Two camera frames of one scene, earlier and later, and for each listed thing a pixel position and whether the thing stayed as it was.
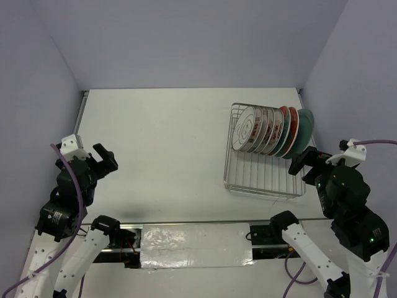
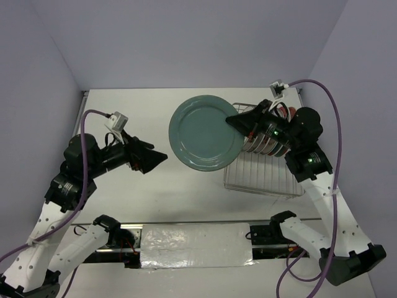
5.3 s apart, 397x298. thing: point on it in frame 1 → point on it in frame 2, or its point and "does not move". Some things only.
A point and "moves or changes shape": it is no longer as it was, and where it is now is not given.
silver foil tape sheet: [196, 245] does not move
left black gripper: [110, 162] → [139, 154]
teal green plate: [306, 131] moves or changes shape
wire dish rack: [258, 174] does not move
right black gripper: [310, 155] → [247, 121]
